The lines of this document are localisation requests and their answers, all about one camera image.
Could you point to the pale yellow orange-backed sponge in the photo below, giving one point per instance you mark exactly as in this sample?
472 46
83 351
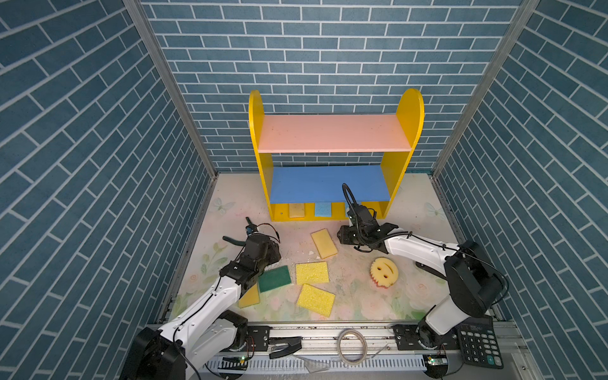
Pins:
296 211

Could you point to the black stapler on rail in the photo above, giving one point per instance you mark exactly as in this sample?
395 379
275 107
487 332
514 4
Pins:
284 346

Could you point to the green handled cutting pliers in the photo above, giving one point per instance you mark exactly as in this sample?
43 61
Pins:
236 242

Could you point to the yellow sponge far left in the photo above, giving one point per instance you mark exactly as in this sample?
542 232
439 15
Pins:
250 298

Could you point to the blue sponge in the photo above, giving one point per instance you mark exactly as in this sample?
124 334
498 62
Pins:
323 210

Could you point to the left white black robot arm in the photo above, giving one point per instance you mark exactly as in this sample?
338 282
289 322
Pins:
179 348

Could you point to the yellow shelf with coloured boards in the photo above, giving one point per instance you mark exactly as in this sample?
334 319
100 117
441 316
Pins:
395 136

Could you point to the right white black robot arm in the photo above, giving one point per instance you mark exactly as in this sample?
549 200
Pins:
474 284

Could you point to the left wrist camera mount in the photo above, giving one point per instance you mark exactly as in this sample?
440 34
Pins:
250 229

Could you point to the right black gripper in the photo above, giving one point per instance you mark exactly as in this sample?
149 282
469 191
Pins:
342 235

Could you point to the black desk calculator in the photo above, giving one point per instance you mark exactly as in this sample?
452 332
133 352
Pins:
478 343

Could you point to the green scouring pad sponge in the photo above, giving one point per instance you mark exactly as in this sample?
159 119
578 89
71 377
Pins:
274 278

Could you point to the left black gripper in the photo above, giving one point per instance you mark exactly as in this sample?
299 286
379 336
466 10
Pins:
274 251

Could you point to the bright yellow sponge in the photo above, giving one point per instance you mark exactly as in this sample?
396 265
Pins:
316 300
312 273

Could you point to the yellow smiley face sponge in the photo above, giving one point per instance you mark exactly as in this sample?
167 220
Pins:
384 272

